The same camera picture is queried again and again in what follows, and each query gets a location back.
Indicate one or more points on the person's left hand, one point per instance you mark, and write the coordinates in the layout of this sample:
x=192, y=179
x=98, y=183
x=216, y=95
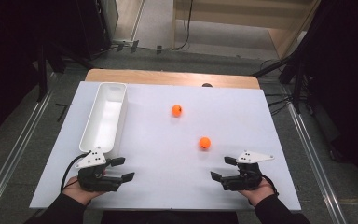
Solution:
x=74, y=191

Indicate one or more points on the white board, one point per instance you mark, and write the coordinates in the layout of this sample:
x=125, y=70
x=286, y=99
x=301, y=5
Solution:
x=174, y=174

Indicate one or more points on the black cabinet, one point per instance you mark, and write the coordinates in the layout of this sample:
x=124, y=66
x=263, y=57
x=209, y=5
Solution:
x=90, y=28

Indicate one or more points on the person's right hand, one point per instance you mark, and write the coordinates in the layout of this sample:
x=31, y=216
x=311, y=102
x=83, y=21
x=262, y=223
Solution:
x=259, y=193

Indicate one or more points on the orange ball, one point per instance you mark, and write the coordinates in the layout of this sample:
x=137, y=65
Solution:
x=176, y=110
x=204, y=143

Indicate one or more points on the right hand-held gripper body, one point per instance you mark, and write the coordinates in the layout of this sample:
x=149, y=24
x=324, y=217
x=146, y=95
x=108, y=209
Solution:
x=244, y=177

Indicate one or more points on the light wooden furniture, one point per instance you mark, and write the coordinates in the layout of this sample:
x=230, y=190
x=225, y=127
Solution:
x=242, y=15

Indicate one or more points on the white plastic bin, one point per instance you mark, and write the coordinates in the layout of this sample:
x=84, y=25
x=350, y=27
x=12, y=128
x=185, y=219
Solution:
x=105, y=121

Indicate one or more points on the black metal stand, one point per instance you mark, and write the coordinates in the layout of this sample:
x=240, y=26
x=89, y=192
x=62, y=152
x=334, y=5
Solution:
x=296, y=71

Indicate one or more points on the metal floor rail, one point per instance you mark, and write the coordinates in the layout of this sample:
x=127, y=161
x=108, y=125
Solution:
x=15, y=149
x=317, y=165

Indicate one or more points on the wooden table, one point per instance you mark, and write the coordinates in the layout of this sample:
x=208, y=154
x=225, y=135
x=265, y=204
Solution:
x=167, y=77

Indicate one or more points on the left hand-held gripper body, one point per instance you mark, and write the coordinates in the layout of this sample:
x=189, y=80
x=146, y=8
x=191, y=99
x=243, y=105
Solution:
x=94, y=179

